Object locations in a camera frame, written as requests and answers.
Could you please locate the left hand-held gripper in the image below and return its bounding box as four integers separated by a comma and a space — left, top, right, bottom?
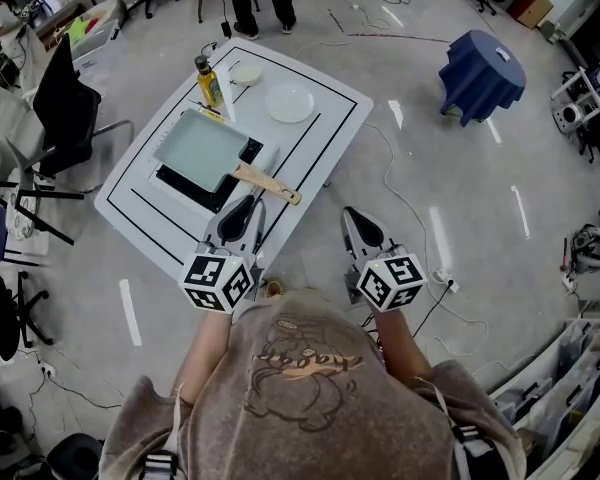
178, 193, 267, 314

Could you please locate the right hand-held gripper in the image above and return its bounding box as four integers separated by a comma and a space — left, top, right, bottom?
340, 205, 428, 314

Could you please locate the black portable stove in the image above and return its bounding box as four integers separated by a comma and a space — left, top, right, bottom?
148, 107, 281, 214

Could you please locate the square pan with wooden handle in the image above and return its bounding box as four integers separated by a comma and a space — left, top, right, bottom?
153, 107, 303, 207

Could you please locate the person's left forearm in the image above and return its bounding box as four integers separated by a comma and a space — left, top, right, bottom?
172, 307, 234, 404

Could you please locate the person's right forearm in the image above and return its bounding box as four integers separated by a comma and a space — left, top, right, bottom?
372, 307, 434, 387

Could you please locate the white table with black lines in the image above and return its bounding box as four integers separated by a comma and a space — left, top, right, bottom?
93, 36, 375, 283

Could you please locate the white round plate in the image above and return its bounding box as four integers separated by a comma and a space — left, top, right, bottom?
265, 82, 316, 124

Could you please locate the yellow oil bottle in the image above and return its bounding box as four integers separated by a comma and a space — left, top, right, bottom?
193, 54, 226, 109

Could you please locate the small white bowl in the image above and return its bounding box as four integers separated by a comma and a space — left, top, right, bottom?
228, 62, 264, 87

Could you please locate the person's brown printed shirt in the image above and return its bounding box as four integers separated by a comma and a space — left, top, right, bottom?
99, 287, 529, 480

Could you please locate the blue draped stool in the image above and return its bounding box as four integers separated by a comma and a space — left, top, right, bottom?
438, 29, 527, 128

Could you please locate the black mesh sled chair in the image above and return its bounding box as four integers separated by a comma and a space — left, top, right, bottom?
32, 32, 136, 194

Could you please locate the floral round seat cushion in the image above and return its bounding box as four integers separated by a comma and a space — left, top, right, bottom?
4, 187, 41, 242

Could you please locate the white storage bin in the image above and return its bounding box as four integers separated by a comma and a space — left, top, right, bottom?
64, 10, 124, 77

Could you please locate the white chair with black legs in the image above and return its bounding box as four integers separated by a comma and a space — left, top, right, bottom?
0, 135, 86, 249

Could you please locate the round grey device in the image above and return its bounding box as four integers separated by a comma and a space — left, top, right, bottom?
552, 101, 589, 134

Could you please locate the neon yellow cloth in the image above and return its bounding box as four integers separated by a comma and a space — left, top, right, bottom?
67, 15, 94, 44

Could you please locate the white shelf with storage bins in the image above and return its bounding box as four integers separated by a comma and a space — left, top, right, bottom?
487, 317, 600, 480

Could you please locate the black round stool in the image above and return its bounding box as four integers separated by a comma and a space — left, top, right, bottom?
47, 432, 105, 480

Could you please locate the black bag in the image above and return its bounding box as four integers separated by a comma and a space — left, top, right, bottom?
0, 405, 29, 469

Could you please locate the white floor cable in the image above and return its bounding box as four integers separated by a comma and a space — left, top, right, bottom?
422, 287, 524, 377
362, 120, 434, 274

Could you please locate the black floor cable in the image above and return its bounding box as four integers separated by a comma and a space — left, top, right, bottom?
412, 282, 454, 339

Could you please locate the grey device with cables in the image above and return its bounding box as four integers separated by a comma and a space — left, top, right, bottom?
569, 222, 600, 274

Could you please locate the black white harness strap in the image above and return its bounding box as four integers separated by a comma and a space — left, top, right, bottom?
413, 375, 496, 480
138, 382, 189, 480

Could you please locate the white frame cart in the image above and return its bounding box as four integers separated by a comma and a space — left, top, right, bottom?
549, 65, 600, 134

